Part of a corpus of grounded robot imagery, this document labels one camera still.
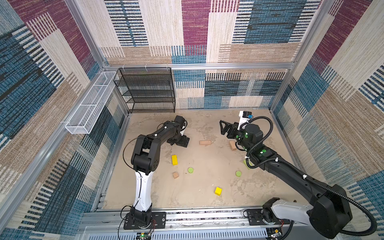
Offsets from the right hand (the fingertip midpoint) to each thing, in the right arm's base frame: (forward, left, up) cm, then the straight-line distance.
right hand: (226, 124), depth 78 cm
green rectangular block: (-24, -5, +5) cm, 25 cm away
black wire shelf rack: (+40, +50, -6) cm, 64 cm away
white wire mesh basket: (+2, +69, +8) cm, 69 cm away
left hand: (+6, +26, -24) cm, 36 cm away
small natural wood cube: (-16, +28, -25) cm, 41 cm away
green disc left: (-13, +20, -25) cm, 35 cm away
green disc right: (-17, -8, -25) cm, 31 cm away
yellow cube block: (-26, +5, -24) cm, 36 cm away
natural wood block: (+6, +10, -26) cm, 28 cm away
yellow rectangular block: (-7, +30, -26) cm, 40 cm away
